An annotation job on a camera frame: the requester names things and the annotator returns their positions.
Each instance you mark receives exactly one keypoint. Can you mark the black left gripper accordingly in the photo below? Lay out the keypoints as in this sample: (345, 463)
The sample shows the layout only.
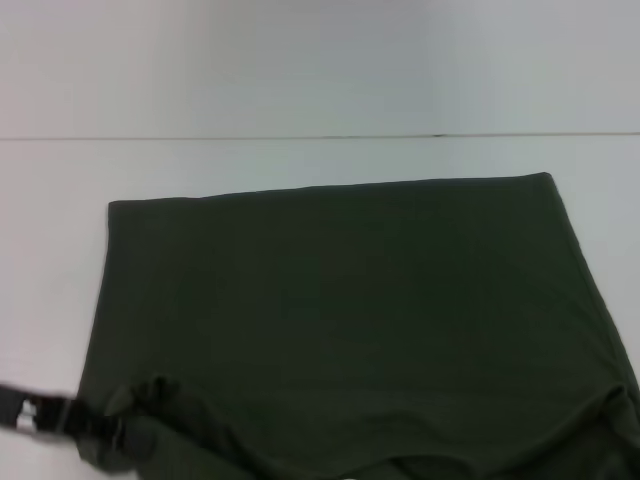
(50, 415)

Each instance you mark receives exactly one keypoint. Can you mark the dark green t-shirt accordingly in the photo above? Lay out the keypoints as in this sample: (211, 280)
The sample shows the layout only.
(350, 300)

